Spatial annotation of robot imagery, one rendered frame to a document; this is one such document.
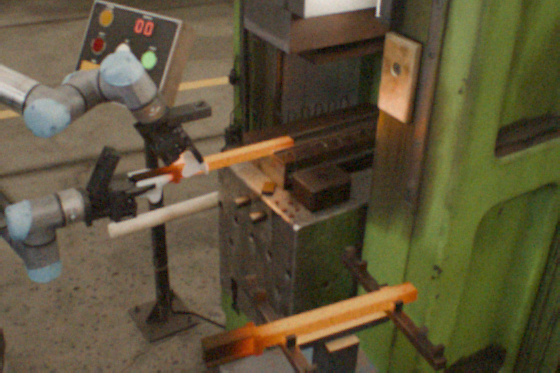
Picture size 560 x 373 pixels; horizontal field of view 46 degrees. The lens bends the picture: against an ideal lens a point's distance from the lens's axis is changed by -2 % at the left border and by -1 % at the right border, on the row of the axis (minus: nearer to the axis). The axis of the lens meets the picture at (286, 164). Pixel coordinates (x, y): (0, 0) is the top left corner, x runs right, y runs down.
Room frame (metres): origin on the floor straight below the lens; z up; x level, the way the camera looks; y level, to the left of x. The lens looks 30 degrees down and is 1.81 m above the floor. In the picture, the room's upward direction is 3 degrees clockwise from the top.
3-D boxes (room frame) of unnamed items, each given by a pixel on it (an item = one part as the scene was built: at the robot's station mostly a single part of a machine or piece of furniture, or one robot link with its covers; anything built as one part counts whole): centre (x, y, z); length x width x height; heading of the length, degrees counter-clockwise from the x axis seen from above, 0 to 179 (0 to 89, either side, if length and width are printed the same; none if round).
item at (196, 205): (1.72, 0.33, 0.62); 0.44 x 0.05 x 0.05; 124
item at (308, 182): (1.37, -0.09, 0.95); 0.12 x 0.08 x 0.06; 124
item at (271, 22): (1.60, -0.11, 1.32); 0.42 x 0.20 x 0.10; 124
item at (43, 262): (1.15, 0.53, 0.89); 0.11 x 0.08 x 0.11; 45
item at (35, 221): (1.14, 0.52, 0.98); 0.11 x 0.08 x 0.09; 124
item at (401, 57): (1.30, -0.22, 1.27); 0.09 x 0.02 x 0.17; 34
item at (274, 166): (1.60, -0.11, 0.96); 0.42 x 0.20 x 0.09; 124
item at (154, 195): (1.28, 0.29, 0.98); 0.09 x 0.03 x 0.06; 121
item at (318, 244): (1.57, -0.15, 0.69); 0.56 x 0.38 x 0.45; 124
